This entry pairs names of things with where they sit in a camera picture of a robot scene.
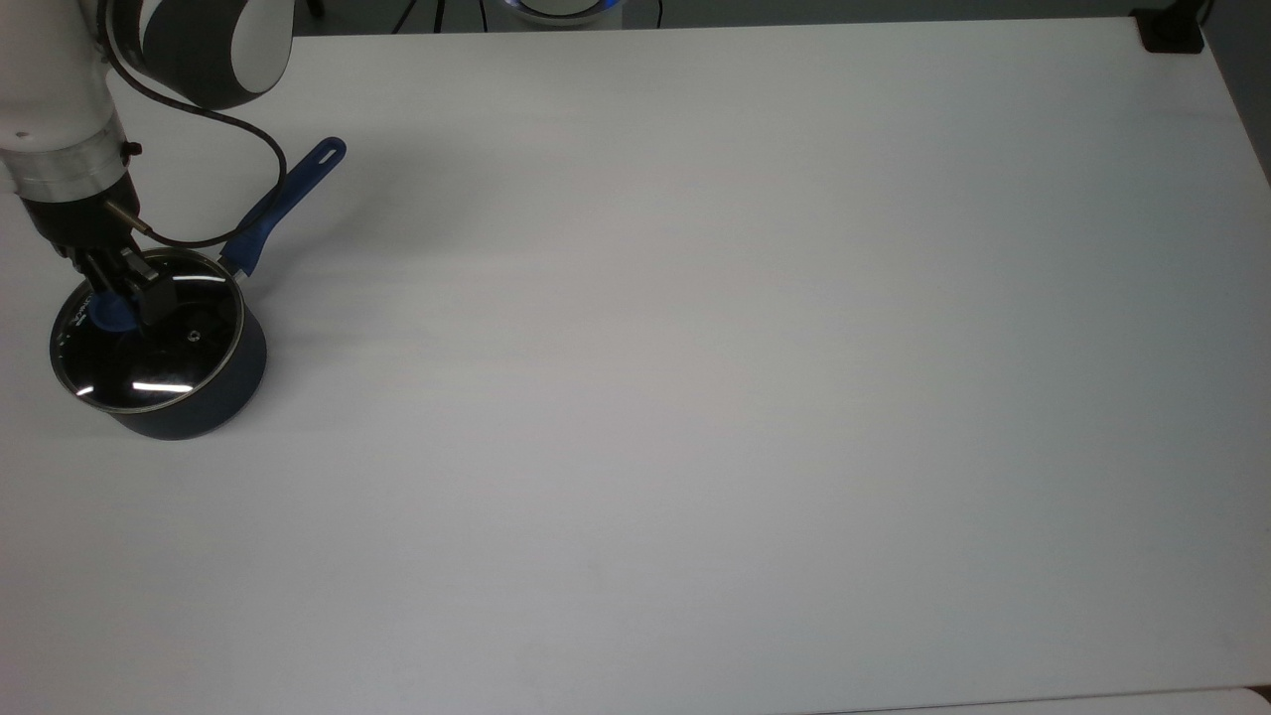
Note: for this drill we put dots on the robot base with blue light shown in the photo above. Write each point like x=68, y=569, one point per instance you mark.
x=566, y=10

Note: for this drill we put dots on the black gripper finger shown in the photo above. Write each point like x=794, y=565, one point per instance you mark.
x=154, y=293
x=101, y=276

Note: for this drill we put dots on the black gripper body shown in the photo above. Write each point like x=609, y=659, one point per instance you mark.
x=84, y=223

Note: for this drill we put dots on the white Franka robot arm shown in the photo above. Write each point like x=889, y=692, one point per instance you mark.
x=60, y=89

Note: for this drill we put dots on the black table clamp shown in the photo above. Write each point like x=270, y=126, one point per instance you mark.
x=1172, y=30

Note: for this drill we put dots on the glass lid with blue knob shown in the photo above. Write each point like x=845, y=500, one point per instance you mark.
x=169, y=357

